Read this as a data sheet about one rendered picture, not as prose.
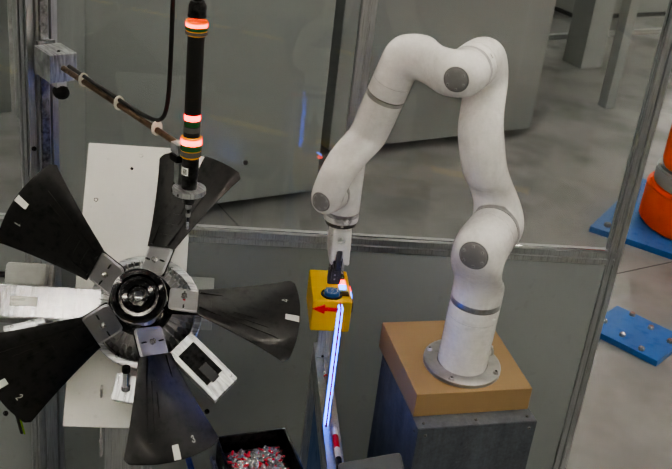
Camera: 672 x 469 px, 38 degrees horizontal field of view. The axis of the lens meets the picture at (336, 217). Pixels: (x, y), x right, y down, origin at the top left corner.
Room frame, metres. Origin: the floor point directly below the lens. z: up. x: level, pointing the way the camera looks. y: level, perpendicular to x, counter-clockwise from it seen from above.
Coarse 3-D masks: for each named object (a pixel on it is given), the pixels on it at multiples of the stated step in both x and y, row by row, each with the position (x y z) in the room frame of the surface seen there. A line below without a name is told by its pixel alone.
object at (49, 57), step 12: (36, 48) 2.30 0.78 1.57; (48, 48) 2.30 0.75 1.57; (60, 48) 2.31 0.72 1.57; (36, 60) 2.30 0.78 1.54; (48, 60) 2.25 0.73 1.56; (60, 60) 2.27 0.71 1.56; (72, 60) 2.29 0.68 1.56; (36, 72) 2.30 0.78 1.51; (48, 72) 2.25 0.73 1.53; (60, 72) 2.27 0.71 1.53
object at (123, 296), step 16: (128, 272) 1.81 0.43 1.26; (144, 272) 1.82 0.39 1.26; (112, 288) 1.78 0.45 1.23; (128, 288) 1.79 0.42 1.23; (144, 288) 1.80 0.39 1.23; (160, 288) 1.80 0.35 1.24; (112, 304) 1.76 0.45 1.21; (128, 304) 1.77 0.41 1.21; (144, 304) 1.78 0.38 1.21; (160, 304) 1.78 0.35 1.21; (128, 320) 1.75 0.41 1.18; (144, 320) 1.75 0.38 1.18; (160, 320) 1.85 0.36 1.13
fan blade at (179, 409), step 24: (144, 360) 1.73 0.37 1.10; (168, 360) 1.77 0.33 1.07; (144, 384) 1.69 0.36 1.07; (168, 384) 1.73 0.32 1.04; (144, 408) 1.66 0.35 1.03; (168, 408) 1.69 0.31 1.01; (192, 408) 1.73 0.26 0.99; (144, 432) 1.62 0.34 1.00; (168, 432) 1.65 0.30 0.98; (144, 456) 1.59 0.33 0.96; (168, 456) 1.62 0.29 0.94
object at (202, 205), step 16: (160, 160) 2.09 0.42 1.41; (208, 160) 2.04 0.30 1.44; (160, 176) 2.06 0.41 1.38; (208, 176) 2.00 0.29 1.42; (224, 176) 1.99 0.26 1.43; (160, 192) 2.03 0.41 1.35; (208, 192) 1.97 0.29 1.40; (224, 192) 1.96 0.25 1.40; (160, 208) 2.00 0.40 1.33; (176, 208) 1.96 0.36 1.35; (192, 208) 1.95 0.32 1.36; (208, 208) 1.94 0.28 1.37; (160, 224) 1.96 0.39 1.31; (176, 224) 1.93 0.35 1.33; (192, 224) 1.92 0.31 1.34; (160, 240) 1.92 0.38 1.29; (176, 240) 1.90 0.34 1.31
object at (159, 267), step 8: (152, 248) 1.93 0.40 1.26; (160, 248) 1.91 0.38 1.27; (168, 248) 1.90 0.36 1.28; (152, 256) 1.91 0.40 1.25; (160, 256) 1.89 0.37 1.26; (168, 256) 1.88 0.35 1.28; (144, 264) 1.91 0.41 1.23; (152, 264) 1.89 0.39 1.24; (160, 264) 1.88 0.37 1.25; (160, 272) 1.85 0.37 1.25
